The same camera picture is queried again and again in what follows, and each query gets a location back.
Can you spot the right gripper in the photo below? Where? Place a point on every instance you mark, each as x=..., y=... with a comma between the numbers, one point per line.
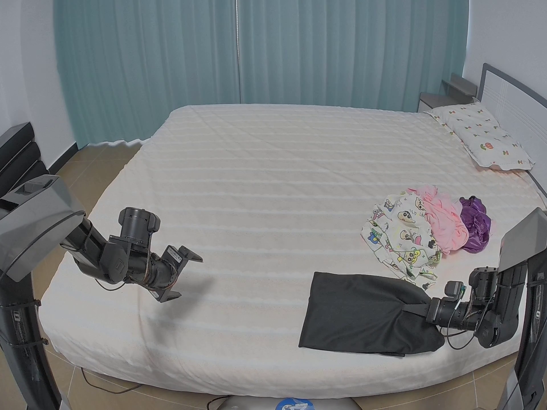
x=440, y=312

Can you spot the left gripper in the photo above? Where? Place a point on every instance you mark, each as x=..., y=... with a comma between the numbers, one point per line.
x=164, y=273

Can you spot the black T-shirt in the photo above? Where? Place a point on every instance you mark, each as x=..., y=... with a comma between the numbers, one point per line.
x=367, y=314

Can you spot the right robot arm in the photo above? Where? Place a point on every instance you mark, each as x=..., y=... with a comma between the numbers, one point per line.
x=504, y=305

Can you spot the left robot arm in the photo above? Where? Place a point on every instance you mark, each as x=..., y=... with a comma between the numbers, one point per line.
x=51, y=237

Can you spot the bed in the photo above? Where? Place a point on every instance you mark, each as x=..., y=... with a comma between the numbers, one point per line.
x=277, y=186

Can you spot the white printed pyjama top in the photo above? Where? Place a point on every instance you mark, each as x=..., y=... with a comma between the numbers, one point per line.
x=401, y=237

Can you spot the pink garment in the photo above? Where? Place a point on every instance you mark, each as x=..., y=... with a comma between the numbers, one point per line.
x=444, y=224

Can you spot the purple garment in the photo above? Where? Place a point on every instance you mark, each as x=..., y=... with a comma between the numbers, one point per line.
x=476, y=224

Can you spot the white printed pillow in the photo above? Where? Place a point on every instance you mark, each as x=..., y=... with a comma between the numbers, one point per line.
x=483, y=135

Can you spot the black chest of drawers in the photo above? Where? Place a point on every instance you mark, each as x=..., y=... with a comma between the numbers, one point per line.
x=19, y=156

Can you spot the grey bedside table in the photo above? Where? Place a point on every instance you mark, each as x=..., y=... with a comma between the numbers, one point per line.
x=444, y=96

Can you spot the blue-green curtain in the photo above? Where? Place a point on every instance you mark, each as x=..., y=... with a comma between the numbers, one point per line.
x=145, y=58
x=350, y=41

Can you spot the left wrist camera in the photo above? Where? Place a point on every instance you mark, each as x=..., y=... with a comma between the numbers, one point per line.
x=173, y=255

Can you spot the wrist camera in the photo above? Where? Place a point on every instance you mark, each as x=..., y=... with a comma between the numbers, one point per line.
x=173, y=255
x=454, y=291

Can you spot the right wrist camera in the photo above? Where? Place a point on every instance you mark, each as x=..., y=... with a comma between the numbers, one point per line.
x=454, y=291

